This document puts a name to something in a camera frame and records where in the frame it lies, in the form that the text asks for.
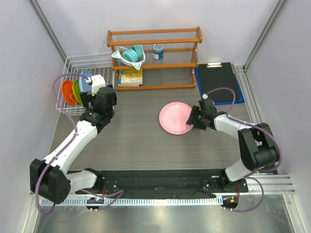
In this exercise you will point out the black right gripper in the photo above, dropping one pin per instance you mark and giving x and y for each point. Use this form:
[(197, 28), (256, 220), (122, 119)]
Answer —
[(192, 120)]

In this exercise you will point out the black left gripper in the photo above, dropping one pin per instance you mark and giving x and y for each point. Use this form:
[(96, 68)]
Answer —
[(87, 98)]

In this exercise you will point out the pink plate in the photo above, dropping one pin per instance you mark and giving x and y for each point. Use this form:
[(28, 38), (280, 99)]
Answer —
[(174, 116)]

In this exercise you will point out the lime green plate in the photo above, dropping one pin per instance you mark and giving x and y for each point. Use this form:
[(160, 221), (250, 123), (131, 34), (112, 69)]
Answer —
[(76, 91)]

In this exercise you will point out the orange plate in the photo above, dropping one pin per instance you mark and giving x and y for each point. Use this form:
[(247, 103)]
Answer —
[(68, 94)]

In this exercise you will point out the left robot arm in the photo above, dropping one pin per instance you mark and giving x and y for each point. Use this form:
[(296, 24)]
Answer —
[(49, 178)]

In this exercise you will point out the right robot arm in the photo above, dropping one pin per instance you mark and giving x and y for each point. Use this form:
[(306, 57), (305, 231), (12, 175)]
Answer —
[(258, 148)]

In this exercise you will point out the orange wooden shelf rack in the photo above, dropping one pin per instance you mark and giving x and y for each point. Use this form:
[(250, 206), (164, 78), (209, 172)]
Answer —
[(180, 51)]

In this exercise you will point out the stack of books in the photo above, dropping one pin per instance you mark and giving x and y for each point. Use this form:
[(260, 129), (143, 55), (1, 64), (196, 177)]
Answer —
[(130, 78)]

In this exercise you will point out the black clipboard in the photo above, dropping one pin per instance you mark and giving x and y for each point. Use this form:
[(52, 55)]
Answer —
[(219, 81)]

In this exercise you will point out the blue clipboard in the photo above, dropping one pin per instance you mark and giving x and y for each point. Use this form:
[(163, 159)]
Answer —
[(199, 82)]

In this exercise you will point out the teal cat ear headphones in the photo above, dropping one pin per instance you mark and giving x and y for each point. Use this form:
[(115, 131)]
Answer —
[(133, 57)]

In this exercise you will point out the blue lidded jar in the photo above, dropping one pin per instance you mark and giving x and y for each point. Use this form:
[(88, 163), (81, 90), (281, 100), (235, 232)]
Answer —
[(158, 51)]

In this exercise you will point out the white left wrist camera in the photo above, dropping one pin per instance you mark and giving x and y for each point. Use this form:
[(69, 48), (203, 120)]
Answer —
[(95, 82)]

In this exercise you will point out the white wire dish rack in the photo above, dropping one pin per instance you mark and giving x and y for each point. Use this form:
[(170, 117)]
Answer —
[(95, 63)]

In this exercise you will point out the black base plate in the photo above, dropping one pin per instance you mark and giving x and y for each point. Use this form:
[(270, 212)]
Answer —
[(167, 184)]

